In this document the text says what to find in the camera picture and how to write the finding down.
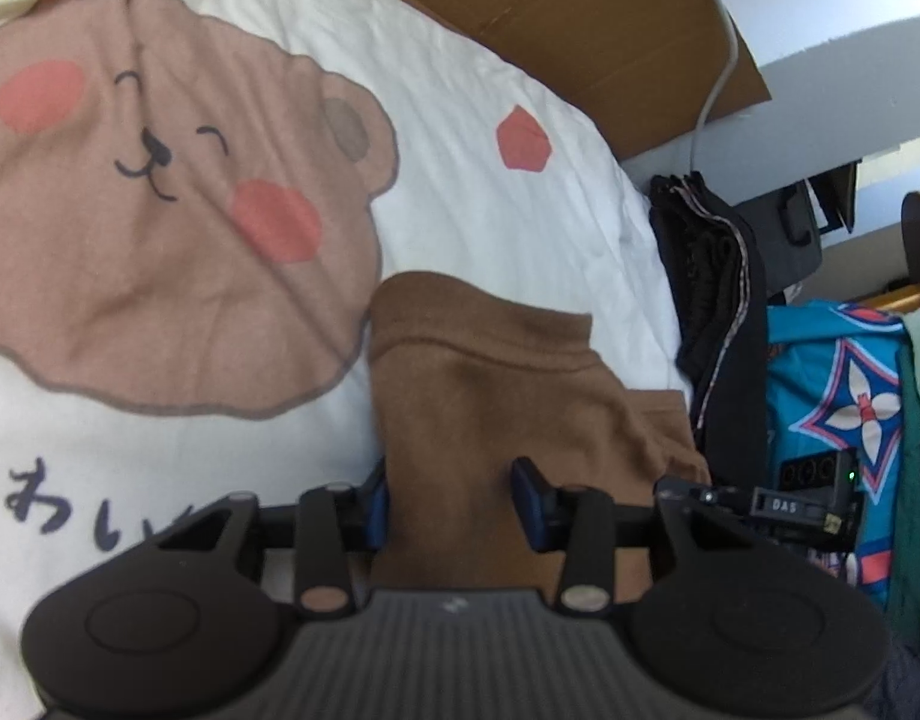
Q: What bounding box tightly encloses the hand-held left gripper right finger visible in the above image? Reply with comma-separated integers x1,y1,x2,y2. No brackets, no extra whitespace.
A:
511,456,765,620

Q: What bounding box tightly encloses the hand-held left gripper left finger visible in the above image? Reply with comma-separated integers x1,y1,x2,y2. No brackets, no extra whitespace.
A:
154,456,391,620

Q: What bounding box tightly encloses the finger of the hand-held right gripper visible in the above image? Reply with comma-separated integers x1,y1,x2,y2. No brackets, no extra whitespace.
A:
653,474,731,511

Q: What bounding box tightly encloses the brown printed t-shirt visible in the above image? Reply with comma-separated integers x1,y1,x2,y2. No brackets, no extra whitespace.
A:
365,271,712,592

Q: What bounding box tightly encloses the light green cloth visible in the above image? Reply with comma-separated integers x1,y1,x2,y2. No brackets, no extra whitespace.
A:
883,311,920,650

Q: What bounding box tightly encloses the folded black knit sweater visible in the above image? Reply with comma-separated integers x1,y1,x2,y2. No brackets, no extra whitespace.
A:
647,171,772,488

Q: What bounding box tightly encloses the gold-rimmed chair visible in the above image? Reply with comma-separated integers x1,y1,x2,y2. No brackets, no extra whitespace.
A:
853,191,920,316

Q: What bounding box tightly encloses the black bag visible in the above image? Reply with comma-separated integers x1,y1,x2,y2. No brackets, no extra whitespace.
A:
733,165,858,308

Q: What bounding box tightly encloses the cream bear-print bed sheet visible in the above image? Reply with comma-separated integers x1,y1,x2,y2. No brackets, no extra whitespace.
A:
0,0,697,720

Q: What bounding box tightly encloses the brown cardboard sheet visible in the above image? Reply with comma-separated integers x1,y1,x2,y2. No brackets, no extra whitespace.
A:
280,0,774,164

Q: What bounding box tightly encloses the white cable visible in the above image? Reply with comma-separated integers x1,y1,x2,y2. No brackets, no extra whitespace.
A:
685,0,740,177

